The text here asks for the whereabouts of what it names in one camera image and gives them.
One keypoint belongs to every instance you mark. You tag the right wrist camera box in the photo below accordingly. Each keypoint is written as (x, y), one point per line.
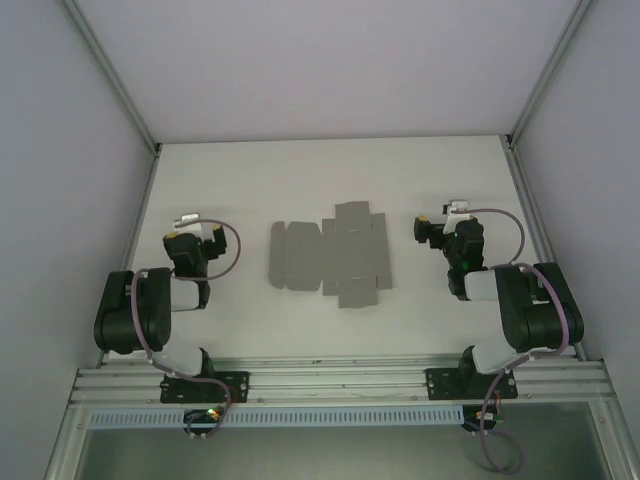
(457, 205)

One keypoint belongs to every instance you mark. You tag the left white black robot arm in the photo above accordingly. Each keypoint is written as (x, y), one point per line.
(165, 300)

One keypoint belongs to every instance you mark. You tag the long aluminium mounting rail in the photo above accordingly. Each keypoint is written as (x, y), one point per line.
(340, 380)

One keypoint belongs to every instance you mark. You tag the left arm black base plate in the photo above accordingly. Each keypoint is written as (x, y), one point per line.
(240, 385)

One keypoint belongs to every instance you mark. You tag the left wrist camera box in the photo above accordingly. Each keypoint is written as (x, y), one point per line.
(187, 219)

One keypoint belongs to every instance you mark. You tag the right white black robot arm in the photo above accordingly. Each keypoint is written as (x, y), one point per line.
(525, 310)

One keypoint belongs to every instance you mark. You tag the aluminium side rail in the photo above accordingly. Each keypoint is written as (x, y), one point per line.
(131, 252)
(530, 215)

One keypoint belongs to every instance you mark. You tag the aluminium frame post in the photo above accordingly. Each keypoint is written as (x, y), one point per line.
(548, 70)
(114, 75)

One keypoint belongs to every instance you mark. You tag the small electronics board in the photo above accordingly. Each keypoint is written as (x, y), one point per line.
(482, 415)
(210, 414)

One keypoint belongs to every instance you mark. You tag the grey metal panel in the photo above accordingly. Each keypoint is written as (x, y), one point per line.
(325, 455)

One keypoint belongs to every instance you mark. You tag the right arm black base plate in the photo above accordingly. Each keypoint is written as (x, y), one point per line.
(437, 382)

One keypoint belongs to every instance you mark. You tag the grey paper box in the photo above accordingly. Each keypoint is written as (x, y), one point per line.
(325, 255)

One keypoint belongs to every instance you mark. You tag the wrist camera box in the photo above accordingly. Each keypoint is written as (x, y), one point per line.
(187, 219)
(457, 205)

